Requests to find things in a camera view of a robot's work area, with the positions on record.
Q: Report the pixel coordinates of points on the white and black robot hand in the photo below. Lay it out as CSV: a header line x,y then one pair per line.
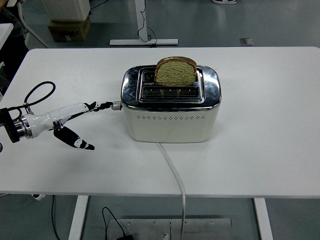
x,y
60,113

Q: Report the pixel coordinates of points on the cream and chrome toaster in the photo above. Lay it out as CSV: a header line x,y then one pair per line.
x,y
167,125

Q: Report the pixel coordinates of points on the brown cardboard box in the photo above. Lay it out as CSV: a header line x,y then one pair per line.
x,y
70,31

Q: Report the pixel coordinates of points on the small white and black device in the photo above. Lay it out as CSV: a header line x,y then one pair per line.
x,y
38,197

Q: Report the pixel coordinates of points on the person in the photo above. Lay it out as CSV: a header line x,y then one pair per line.
x,y
13,27

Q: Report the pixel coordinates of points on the white side table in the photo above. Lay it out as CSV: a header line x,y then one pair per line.
x,y
3,32

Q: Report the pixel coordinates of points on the white T-shaped table leg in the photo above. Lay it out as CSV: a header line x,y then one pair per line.
x,y
143,42

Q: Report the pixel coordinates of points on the brown bread slice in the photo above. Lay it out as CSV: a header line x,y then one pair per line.
x,y
175,73

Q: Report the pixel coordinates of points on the black power adapter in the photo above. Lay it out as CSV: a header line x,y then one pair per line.
x,y
125,237

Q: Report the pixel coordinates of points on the grey metal plate with screws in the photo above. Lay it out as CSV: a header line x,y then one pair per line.
x,y
207,230

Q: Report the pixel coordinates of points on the person's shoe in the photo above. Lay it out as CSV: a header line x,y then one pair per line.
x,y
223,1

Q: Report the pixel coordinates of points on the grey floor socket cover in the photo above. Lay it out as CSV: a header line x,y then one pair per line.
x,y
246,41

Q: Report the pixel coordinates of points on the white tubular chair frame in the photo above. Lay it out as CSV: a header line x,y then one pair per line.
x,y
35,35

